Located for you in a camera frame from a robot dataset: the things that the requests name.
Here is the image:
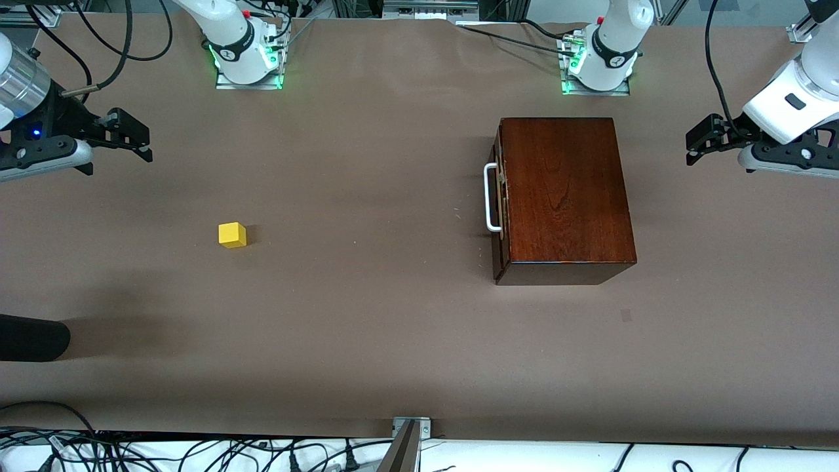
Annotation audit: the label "yellow cube block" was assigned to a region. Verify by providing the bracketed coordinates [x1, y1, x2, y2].
[218, 222, 248, 249]

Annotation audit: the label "wooden drawer with metal handle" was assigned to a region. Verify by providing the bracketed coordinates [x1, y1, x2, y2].
[484, 125, 511, 284]

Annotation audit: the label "dark wooden drawer cabinet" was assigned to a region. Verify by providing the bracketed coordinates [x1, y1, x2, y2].
[493, 117, 638, 286]

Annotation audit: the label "black cylindrical object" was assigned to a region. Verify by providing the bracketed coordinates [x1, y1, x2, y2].
[0, 314, 71, 363]

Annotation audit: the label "brown table cover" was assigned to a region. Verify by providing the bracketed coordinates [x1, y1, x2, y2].
[0, 16, 839, 448]

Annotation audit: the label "grey metal device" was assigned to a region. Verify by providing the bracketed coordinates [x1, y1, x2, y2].
[382, 0, 479, 20]

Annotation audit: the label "dark metal beam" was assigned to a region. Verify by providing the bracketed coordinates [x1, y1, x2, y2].
[377, 420, 420, 472]

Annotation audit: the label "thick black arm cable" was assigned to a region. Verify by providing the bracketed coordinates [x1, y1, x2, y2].
[59, 0, 135, 99]

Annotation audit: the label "thin black cable loop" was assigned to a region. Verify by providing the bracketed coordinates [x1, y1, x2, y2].
[72, 0, 174, 63]

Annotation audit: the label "metal base plate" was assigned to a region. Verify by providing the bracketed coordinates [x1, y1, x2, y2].
[215, 36, 285, 90]
[559, 33, 632, 97]

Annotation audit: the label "aluminium frame profile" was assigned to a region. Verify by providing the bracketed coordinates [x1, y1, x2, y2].
[787, 0, 839, 45]

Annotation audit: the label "black cable on table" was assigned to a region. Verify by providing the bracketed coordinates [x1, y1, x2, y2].
[459, 20, 579, 54]

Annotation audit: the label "tangled black cables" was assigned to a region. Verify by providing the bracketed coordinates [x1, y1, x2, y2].
[0, 429, 394, 472]

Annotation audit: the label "small metal bracket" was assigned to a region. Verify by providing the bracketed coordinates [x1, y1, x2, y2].
[392, 417, 432, 439]

